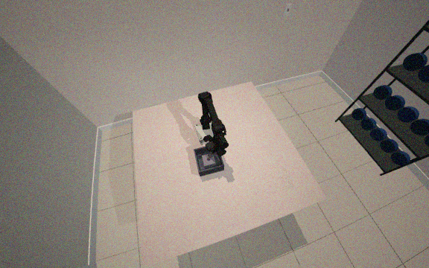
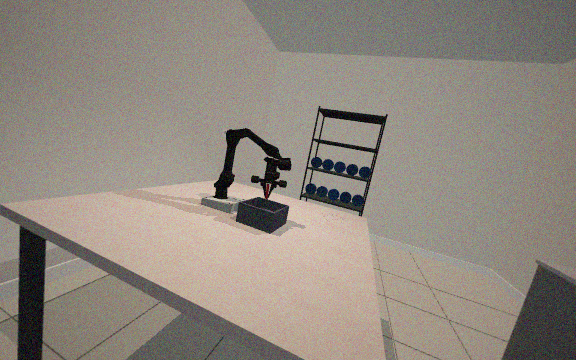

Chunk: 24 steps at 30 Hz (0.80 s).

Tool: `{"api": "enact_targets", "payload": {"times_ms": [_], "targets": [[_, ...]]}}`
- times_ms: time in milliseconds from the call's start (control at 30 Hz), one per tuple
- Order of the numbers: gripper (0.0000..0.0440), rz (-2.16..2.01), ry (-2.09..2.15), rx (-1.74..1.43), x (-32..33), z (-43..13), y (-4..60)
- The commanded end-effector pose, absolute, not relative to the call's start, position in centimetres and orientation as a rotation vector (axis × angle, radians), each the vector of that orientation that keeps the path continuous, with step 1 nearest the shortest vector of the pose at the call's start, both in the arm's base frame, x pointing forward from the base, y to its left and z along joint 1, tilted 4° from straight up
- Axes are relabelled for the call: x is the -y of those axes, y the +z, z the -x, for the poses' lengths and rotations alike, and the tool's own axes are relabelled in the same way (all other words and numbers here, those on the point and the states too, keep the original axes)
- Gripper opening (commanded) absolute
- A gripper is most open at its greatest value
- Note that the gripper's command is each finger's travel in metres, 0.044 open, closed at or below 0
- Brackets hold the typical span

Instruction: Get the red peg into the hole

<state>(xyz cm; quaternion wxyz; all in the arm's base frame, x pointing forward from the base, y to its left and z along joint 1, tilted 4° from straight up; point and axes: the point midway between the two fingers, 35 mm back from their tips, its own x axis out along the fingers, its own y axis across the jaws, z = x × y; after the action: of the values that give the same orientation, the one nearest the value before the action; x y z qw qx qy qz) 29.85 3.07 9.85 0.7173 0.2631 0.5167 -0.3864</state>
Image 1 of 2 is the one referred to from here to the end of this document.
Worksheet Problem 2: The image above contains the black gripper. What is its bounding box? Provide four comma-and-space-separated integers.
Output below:
203, 135, 226, 156

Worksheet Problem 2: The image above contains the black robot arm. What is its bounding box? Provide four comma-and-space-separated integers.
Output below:
198, 91, 229, 152

